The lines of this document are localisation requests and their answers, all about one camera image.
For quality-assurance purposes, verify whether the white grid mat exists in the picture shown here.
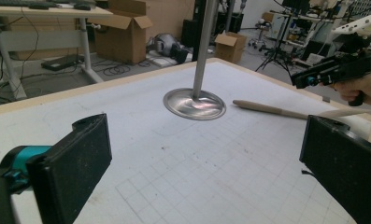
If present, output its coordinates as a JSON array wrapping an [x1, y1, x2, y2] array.
[[0, 60, 371, 224]]

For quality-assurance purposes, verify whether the black flat device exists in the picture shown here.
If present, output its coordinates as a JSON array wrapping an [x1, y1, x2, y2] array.
[[41, 54, 85, 72]]

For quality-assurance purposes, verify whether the coiled black cable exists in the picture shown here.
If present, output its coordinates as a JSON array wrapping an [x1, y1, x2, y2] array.
[[102, 63, 132, 77]]

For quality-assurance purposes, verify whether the beige slotted spatula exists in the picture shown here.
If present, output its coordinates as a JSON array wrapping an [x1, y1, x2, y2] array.
[[232, 99, 371, 120]]

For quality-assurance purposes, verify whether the black tripod stand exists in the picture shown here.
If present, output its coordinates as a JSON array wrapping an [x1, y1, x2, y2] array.
[[255, 12, 297, 75]]

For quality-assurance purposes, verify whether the steel utensil stand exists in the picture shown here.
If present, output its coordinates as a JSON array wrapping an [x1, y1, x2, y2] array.
[[163, 0, 227, 121]]

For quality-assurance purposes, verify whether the black keyboard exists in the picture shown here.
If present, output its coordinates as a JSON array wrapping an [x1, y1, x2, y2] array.
[[0, 0, 58, 9]]

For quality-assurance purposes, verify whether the black upright box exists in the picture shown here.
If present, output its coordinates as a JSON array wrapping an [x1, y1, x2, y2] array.
[[181, 18, 204, 58]]

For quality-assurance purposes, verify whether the white desk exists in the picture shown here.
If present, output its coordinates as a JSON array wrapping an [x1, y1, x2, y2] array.
[[0, 4, 113, 101]]

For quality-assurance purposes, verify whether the large cardboard box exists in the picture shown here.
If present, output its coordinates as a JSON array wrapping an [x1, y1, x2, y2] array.
[[88, 0, 153, 64]]

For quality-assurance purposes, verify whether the small cardboard box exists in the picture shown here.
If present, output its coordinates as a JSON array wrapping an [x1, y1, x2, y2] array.
[[214, 32, 248, 64]]

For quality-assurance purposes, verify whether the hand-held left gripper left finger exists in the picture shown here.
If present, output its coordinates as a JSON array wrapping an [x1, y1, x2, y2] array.
[[0, 113, 113, 224]]

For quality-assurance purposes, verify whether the wheeled stool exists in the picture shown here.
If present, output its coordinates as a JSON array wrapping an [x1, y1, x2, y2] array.
[[248, 18, 273, 50]]

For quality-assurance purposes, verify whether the grey bag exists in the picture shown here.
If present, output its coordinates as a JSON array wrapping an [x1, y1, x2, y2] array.
[[147, 33, 191, 64]]

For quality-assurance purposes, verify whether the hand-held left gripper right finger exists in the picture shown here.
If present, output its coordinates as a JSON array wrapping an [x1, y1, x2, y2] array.
[[299, 114, 371, 224]]

